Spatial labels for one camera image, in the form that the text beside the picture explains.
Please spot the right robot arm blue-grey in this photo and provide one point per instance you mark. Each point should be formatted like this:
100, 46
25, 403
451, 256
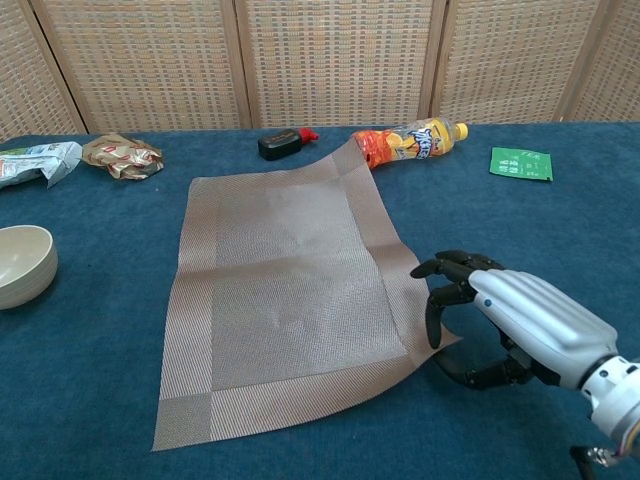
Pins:
617, 400

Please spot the gold red snack wrapper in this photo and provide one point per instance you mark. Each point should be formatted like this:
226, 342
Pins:
120, 156

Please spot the black bottle red cap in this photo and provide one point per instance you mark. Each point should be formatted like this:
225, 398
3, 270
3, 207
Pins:
277, 144

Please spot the woven bamboo folding screen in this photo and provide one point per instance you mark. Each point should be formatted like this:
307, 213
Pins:
340, 60

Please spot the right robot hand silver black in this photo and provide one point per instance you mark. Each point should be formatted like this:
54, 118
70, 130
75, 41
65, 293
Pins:
535, 310

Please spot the green tea sachet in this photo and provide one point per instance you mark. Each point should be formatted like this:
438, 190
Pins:
520, 164

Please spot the brown woven placemat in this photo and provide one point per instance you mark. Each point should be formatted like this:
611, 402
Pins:
295, 290

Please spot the white bowl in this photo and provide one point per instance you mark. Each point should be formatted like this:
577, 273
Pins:
27, 270

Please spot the white snack bag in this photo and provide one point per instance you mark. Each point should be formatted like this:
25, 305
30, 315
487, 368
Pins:
30, 162

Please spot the orange drink bottle yellow cap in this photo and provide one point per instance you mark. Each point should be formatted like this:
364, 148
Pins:
410, 142

